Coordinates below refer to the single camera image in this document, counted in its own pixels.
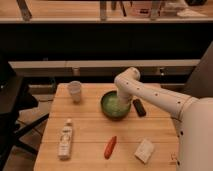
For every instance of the black chair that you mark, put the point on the black chair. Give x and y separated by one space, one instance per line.
14 96

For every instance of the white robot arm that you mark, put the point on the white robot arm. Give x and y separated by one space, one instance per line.
195 150

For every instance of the white lotion bottle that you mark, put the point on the white lotion bottle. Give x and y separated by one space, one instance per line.
64 148

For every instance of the white plastic cup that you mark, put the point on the white plastic cup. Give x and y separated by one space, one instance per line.
74 88

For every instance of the black rectangular remote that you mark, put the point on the black rectangular remote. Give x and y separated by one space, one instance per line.
139 108

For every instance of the green ceramic bowl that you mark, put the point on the green ceramic bowl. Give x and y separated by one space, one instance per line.
108 105

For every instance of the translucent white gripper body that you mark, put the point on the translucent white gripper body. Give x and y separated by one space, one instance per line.
122 108

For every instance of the white sponge block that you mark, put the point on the white sponge block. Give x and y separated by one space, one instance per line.
144 150

